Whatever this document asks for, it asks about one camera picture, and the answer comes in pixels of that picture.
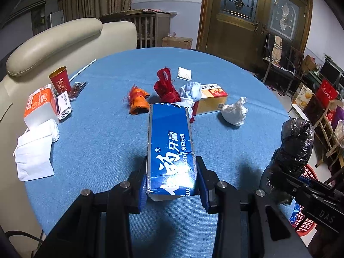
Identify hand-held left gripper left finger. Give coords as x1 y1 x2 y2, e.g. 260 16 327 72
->
35 166 148 258

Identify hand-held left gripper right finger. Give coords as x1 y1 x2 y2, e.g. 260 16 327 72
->
196 156 309 258

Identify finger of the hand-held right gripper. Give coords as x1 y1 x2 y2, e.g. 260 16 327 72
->
294 193 344 233
273 167 344 202

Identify red plastic basket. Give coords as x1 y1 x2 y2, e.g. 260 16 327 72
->
292 164 323 237

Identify black plastic bag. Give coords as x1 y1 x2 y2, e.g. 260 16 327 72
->
259 118 315 205

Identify blue toothpaste box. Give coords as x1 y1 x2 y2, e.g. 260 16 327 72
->
146 103 199 202

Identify orange bundle with red string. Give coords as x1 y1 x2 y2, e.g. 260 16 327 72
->
123 84 150 115

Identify blue tablecloth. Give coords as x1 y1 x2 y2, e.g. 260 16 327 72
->
24 47 308 258

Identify crumpled white plastic bag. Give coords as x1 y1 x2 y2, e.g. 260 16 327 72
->
221 97 248 126

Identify yellow printed carton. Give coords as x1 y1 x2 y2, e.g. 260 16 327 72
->
292 83 313 111

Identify yellow cardboard box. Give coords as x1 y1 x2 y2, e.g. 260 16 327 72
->
193 83 228 116

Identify red gift box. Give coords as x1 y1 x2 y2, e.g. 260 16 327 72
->
314 79 339 108

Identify crumpled blue face mask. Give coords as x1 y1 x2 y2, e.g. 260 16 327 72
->
176 81 202 124

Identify red cloth bundle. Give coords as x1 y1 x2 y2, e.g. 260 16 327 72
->
154 66 181 103

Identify white barcode box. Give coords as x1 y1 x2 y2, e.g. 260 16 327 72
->
55 91 73 120

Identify folded white napkins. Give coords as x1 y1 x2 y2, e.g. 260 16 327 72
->
13 119 60 182

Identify small white notepad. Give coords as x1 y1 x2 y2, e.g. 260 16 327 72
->
176 67 192 81

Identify dark snack wrapper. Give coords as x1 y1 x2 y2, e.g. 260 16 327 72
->
67 82 87 102

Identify dark metal chair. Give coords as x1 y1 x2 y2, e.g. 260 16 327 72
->
262 34 304 96

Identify orange tissue pack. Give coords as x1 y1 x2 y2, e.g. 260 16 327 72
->
24 84 60 128

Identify white straw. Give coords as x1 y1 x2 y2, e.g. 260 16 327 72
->
69 59 97 81

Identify red paper cup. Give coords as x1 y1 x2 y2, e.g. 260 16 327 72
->
49 66 72 93

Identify brown cardboard box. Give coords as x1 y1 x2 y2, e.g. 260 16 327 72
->
162 36 193 49

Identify wooden slatted cabinet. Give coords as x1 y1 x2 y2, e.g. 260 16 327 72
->
99 9 178 49

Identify wooden glass-panel door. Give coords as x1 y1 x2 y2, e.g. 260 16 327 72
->
196 0 313 72

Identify beige leather sofa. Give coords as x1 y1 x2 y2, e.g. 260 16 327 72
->
0 18 137 248

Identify black cable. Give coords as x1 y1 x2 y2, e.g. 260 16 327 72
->
5 230 43 244

